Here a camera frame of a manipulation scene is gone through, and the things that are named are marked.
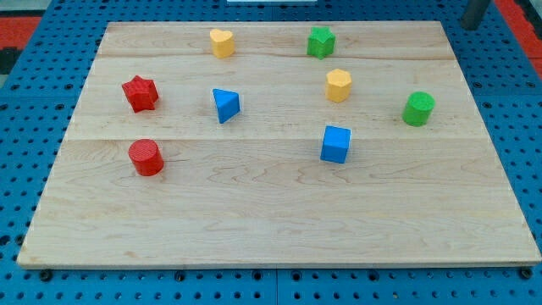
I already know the wooden board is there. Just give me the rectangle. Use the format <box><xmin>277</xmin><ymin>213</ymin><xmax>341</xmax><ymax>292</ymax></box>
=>
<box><xmin>18</xmin><ymin>21</ymin><xmax>541</xmax><ymax>269</ymax></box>

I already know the blue cube block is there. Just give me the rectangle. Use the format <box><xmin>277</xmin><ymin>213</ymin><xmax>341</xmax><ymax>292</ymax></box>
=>
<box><xmin>320</xmin><ymin>125</ymin><xmax>351</xmax><ymax>164</ymax></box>

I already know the blue triangle block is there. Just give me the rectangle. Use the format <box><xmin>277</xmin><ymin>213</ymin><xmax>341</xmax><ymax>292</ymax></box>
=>
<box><xmin>213</xmin><ymin>88</ymin><xmax>241</xmax><ymax>124</ymax></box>

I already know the yellow hexagon block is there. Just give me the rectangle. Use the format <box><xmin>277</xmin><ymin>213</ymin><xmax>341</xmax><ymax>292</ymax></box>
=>
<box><xmin>324</xmin><ymin>69</ymin><xmax>352</xmax><ymax>103</ymax></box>

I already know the yellow heart block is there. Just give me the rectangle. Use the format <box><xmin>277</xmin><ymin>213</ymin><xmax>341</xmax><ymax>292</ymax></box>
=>
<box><xmin>209</xmin><ymin>29</ymin><xmax>235</xmax><ymax>58</ymax></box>

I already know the green star block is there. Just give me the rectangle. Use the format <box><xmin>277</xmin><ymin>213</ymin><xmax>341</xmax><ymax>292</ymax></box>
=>
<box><xmin>307</xmin><ymin>26</ymin><xmax>335</xmax><ymax>59</ymax></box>

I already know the red cylinder block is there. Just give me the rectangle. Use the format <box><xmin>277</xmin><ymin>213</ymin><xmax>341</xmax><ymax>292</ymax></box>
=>
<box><xmin>128</xmin><ymin>139</ymin><xmax>164</xmax><ymax>176</ymax></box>

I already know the red star block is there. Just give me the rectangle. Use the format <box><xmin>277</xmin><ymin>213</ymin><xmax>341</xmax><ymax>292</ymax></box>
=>
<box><xmin>121</xmin><ymin>75</ymin><xmax>159</xmax><ymax>113</ymax></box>

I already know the green cylinder block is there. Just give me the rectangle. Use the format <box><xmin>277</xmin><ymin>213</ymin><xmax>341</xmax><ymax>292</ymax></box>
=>
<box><xmin>401</xmin><ymin>91</ymin><xmax>435</xmax><ymax>127</ymax></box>

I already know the grey metal post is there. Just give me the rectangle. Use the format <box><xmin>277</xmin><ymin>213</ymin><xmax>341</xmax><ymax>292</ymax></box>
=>
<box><xmin>460</xmin><ymin>0</ymin><xmax>491</xmax><ymax>31</ymax></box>

